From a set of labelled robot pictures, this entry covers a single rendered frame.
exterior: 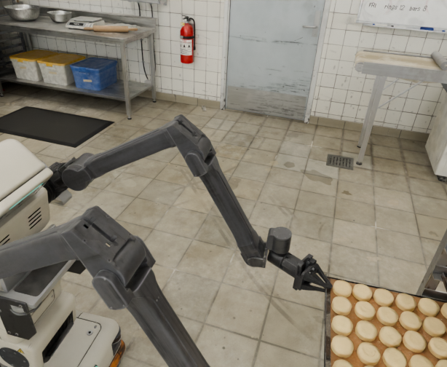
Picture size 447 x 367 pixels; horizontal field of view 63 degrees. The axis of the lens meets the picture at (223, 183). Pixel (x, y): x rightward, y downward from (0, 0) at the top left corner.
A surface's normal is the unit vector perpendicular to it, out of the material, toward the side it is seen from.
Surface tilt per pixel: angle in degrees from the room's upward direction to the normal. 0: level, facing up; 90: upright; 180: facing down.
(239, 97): 90
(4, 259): 85
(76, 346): 0
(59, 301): 8
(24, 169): 43
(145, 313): 89
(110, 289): 88
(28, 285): 0
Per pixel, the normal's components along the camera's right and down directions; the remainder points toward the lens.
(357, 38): -0.30, 0.50
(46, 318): 0.18, -0.81
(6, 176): 0.69, -0.51
